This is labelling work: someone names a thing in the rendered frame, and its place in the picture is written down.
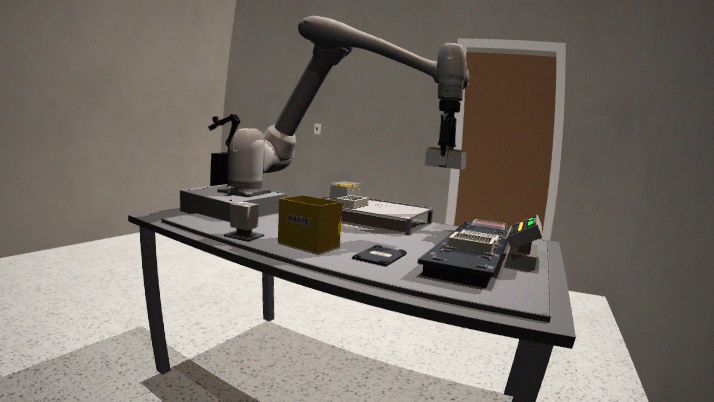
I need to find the yellow waste bin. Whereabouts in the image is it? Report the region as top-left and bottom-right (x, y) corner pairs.
(278, 195), (343, 253)

